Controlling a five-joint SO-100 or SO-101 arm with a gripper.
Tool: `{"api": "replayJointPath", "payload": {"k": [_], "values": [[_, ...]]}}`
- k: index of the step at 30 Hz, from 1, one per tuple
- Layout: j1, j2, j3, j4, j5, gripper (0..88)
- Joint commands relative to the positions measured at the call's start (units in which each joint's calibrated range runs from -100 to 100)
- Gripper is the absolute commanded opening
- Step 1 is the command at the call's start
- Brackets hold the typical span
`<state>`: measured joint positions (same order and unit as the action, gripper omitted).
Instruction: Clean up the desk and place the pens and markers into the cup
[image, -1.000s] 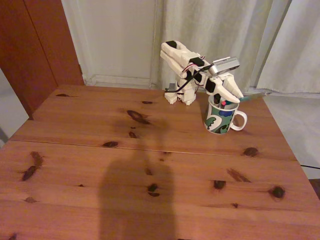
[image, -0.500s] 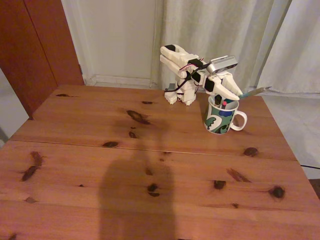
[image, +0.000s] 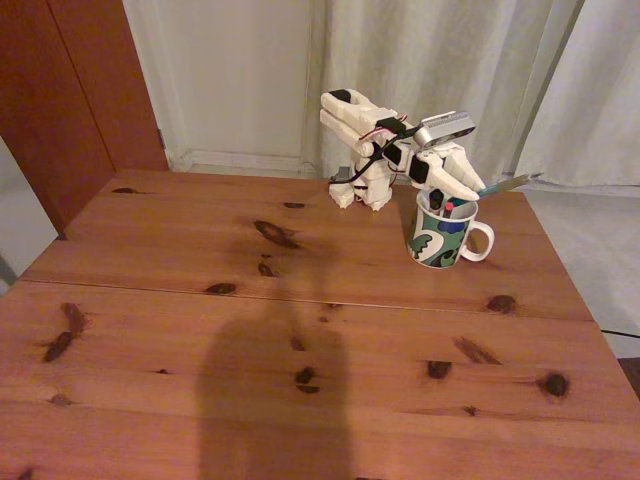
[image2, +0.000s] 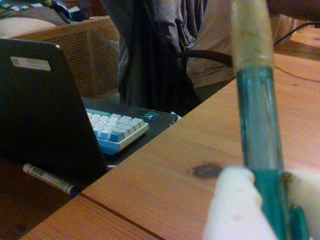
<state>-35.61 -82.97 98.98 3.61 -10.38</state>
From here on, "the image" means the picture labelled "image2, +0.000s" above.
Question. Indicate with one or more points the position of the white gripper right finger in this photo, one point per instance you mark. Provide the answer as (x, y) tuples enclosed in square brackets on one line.
[(311, 195)]

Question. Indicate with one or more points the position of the pale beige fabric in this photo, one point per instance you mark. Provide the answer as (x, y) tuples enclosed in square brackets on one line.
[(215, 37)]

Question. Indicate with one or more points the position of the grey hanging garment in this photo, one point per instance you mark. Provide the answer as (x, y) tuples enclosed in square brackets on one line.
[(155, 55)]

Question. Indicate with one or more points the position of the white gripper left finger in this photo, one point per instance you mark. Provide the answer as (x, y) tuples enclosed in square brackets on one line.
[(235, 207)]

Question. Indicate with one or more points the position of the teal transparent pen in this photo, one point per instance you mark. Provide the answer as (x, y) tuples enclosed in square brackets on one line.
[(260, 120)]

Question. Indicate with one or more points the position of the colourful patterned cloth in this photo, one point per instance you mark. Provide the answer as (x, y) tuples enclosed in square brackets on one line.
[(50, 10)]

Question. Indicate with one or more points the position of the white blue keyboard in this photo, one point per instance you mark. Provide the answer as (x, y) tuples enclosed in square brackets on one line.
[(117, 130)]

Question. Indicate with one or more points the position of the white marker dark cap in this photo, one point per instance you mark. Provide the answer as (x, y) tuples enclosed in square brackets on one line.
[(47, 180)]

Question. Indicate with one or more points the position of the woven wicker chair back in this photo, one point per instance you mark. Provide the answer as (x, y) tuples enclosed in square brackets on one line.
[(92, 57)]

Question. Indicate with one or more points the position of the black desk mat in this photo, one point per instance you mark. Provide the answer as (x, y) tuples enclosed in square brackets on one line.
[(155, 122)]

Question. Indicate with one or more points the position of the dark curved chair armrest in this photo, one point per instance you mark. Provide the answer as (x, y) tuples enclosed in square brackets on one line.
[(207, 55)]

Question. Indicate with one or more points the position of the black flat panel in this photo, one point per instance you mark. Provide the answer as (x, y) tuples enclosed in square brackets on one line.
[(42, 112)]

